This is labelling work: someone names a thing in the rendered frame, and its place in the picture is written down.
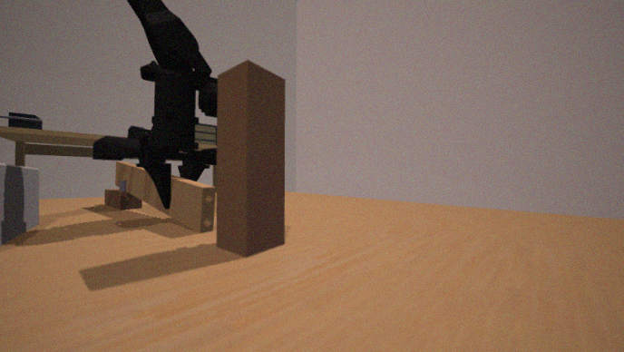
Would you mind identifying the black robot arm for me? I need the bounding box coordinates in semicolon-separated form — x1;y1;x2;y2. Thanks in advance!
127;0;218;147

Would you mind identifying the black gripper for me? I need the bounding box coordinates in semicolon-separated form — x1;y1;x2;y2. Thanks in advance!
93;105;217;209

